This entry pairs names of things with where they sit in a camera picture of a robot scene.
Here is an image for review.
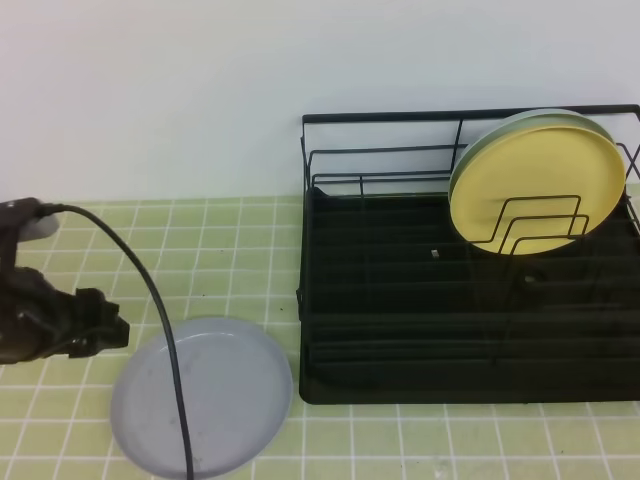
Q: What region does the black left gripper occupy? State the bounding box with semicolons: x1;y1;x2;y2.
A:
1;267;130;365

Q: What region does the light green round plate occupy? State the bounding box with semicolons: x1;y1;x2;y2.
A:
448;108;614;197

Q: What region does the grey round plate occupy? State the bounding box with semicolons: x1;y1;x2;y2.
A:
110;317;293;479

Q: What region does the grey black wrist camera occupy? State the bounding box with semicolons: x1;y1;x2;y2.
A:
1;197;59;274

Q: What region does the black cable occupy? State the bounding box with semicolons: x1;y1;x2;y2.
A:
47;203;196;480

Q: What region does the yellow round plate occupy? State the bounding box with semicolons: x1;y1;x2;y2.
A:
450;124;625;255

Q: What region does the black wire dish rack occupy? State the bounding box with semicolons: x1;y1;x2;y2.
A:
297;105;639;404

